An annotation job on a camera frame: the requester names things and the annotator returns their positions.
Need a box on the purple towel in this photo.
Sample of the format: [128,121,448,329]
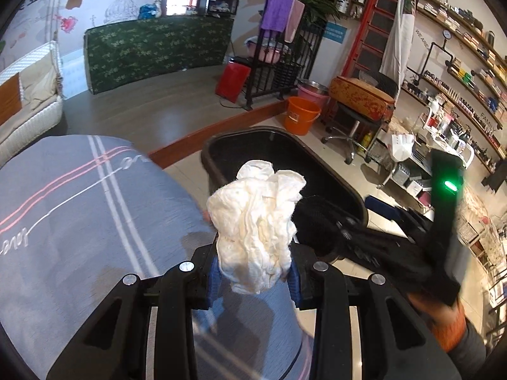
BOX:
[260,0,293,33]

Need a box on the pink basin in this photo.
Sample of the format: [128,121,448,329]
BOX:
[297,81,330,108]

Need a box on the dark brown trash bin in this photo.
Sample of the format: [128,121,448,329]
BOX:
[200,126,370,262]

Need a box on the white tissue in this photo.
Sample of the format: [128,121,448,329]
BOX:
[206,160,306,295]

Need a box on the black iron rack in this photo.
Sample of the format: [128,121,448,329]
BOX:
[242,20,325,111]

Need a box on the green patterned counter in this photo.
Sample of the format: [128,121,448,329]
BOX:
[83,16,234,94]

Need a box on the brown square cushion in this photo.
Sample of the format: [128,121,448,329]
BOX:
[0,74,22,125]

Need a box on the red bag on floor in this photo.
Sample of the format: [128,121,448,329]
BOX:
[215,62,251,103]

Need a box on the blue striped table cloth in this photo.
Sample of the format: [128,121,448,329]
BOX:
[1,135,312,379]

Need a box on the white wicker swing sofa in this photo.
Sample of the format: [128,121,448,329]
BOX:
[1,40,64,165]

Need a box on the orange sleeve forearm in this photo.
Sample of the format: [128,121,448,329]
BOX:
[431,303,487,380]

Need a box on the red ladder shelf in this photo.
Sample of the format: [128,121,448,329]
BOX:
[342,0,398,77]

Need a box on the swivel chair base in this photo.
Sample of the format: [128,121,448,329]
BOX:
[321,104,382,165]

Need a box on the orange patterned stool cushion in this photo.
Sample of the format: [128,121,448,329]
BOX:
[329,76,395,122]

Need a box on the orange plastic bucket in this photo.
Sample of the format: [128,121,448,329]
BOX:
[284,96,321,136]

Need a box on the right hand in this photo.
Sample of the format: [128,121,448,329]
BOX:
[407,293,462,326]

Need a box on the pink towel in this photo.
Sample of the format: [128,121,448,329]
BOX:
[285,0,305,43]

